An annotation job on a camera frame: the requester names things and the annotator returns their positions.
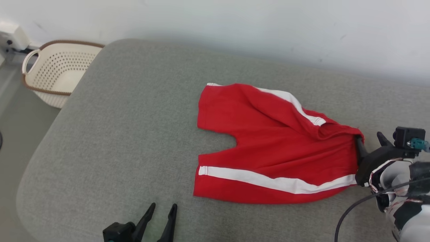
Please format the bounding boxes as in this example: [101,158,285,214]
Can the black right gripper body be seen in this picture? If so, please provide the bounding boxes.
[355,145,414,187]

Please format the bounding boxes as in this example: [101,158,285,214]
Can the red shorts with white stripes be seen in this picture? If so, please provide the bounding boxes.
[193,83,365,205]

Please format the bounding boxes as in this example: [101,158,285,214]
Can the teal cable connector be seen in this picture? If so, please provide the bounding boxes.
[407,138,430,153]

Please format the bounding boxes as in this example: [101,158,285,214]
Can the cream perforated laundry basket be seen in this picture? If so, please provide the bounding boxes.
[22,40,105,109]

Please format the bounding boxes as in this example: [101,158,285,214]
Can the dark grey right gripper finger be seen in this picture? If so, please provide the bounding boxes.
[377,132,392,148]
[354,135,369,162]

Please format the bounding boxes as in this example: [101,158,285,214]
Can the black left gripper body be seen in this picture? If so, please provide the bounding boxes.
[102,222,137,242]

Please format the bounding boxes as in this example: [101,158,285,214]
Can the white wall socket box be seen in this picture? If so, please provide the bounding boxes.
[0,21,31,56]

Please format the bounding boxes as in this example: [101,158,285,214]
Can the grey fabric sofa cushion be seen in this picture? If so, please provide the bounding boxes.
[16,39,430,242]

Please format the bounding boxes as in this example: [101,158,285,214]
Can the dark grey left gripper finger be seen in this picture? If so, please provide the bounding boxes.
[157,204,178,242]
[134,203,156,242]

